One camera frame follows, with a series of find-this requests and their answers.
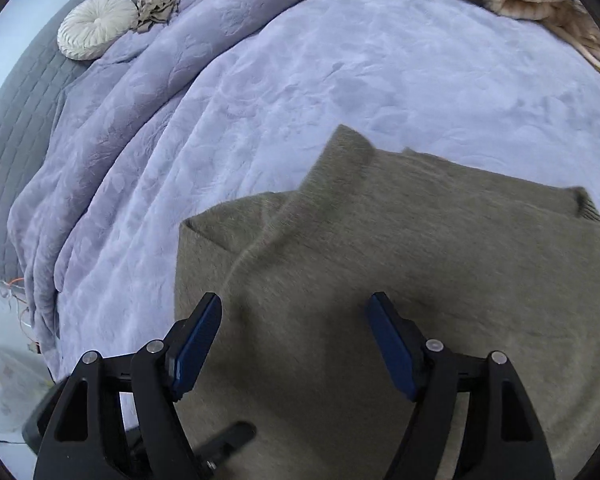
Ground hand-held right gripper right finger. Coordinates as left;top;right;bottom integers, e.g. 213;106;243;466
366;291;556;480

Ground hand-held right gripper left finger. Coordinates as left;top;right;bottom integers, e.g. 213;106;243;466
32;291;223;480

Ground olive brown knit sweater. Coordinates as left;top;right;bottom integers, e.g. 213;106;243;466
174;124;600;480

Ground lavender embossed blanket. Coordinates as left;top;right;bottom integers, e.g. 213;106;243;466
7;0;600;411

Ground round white pleated cushion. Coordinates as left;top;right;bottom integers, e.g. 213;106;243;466
57;0;140;61

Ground crumpled beige cloth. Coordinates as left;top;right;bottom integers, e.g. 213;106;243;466
136;0;183;33

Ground orange cables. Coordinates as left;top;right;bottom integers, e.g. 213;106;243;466
0;275;43;356

